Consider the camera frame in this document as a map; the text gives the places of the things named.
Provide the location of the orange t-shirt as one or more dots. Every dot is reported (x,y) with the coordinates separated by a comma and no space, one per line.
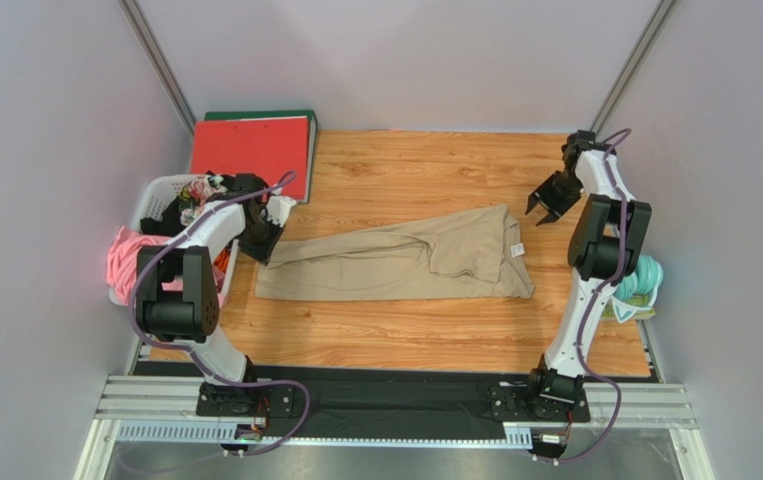
(221,259)

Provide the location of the white laundry basket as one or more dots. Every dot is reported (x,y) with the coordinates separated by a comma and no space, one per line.
(233,246)

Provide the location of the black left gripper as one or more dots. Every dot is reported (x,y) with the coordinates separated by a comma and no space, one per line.
(262,254)

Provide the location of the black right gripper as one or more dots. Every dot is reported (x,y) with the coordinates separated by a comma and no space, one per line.
(560,190)

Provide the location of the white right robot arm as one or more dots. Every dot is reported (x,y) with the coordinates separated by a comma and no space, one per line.
(605,247)

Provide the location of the black floral t-shirt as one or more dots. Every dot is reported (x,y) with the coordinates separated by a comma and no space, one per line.
(171,203)

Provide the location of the aluminium frame rail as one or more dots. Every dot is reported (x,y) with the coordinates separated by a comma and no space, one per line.
(302,422)

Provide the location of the teal cat-ear headphones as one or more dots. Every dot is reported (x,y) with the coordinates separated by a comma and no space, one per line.
(638,288)

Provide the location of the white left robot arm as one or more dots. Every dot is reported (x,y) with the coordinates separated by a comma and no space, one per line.
(174,303)

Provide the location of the green folder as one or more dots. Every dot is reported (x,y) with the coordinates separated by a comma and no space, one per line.
(313,143)

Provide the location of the beige t-shirt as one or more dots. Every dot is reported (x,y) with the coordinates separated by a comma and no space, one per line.
(469,254)

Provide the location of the green book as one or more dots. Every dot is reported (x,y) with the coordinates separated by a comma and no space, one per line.
(643,312)

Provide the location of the pink t-shirt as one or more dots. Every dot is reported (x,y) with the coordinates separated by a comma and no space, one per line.
(121,269)

